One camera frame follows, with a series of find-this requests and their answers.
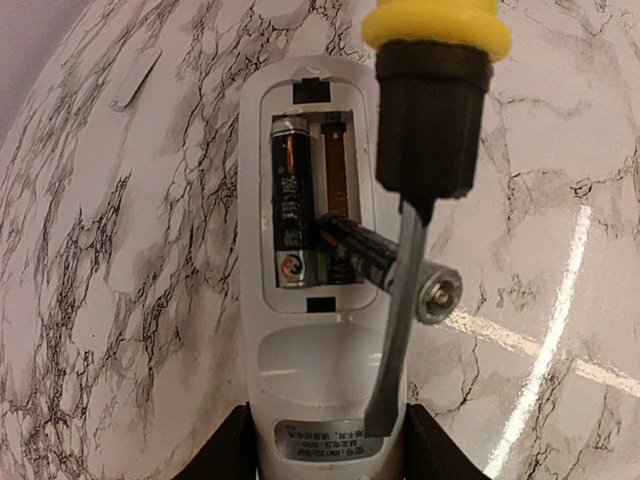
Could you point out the yellow handled screwdriver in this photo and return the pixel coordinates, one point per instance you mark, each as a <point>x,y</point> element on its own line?
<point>434,64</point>

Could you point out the white battery cover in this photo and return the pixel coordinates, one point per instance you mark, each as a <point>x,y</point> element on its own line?
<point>135,77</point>

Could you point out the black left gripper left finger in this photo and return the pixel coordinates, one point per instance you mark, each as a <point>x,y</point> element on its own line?
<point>230,453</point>

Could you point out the white remote control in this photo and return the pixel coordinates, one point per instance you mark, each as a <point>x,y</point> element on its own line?
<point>313,327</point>

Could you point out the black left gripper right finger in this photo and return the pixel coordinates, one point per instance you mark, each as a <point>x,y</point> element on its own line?
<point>430,453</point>

